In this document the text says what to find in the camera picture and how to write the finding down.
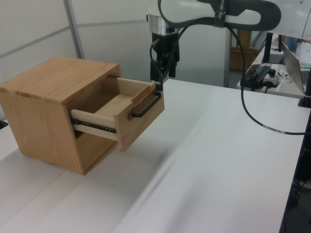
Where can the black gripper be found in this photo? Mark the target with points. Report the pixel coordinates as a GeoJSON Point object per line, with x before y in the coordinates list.
{"type": "Point", "coordinates": [165, 46]}

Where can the light wooden drawer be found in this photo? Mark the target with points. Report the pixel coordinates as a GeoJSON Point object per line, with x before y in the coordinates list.
{"type": "Point", "coordinates": [138, 126]}

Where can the black metal drawer slide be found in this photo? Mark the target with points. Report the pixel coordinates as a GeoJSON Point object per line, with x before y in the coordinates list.
{"type": "Point", "coordinates": [97, 125]}

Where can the black power box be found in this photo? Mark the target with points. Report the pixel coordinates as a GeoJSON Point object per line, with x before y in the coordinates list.
{"type": "Point", "coordinates": [257, 72]}

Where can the black monitor stand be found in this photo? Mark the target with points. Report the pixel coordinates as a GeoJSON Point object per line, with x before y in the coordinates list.
{"type": "Point", "coordinates": [269, 46]}

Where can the emergency stop button box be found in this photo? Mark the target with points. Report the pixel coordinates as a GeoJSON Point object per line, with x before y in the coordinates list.
{"type": "Point", "coordinates": [273, 80]}

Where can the white side desk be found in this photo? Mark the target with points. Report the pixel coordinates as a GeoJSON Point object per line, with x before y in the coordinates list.
{"type": "Point", "coordinates": [279, 90]}

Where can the small scissors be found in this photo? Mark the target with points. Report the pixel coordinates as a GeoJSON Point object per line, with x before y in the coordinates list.
{"type": "Point", "coordinates": [283, 76]}

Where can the silver laptop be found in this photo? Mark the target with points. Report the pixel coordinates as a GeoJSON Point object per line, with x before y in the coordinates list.
{"type": "Point", "coordinates": [294, 65]}

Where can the light wooden cabinet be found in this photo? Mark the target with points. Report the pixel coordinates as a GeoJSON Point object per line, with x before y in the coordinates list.
{"type": "Point", "coordinates": [36, 121]}

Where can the black table clamp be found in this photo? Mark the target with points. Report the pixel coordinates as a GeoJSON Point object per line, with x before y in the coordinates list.
{"type": "Point", "coordinates": [305, 102]}
{"type": "Point", "coordinates": [3, 123]}

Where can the grey partition post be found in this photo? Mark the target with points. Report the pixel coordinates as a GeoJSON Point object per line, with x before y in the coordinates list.
{"type": "Point", "coordinates": [74, 29]}

